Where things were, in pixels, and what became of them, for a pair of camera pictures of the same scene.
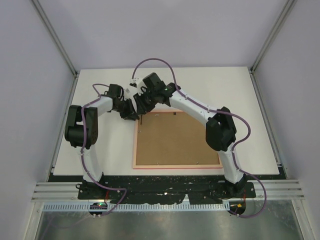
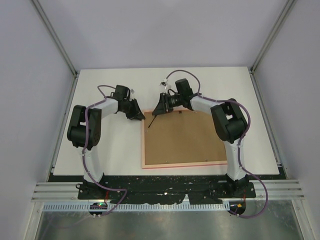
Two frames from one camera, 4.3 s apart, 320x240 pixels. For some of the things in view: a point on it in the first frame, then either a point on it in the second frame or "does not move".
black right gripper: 142,107 -> 163,106
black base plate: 159,189 does not move
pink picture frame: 167,167 -> 181,138
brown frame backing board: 172,138 does not move
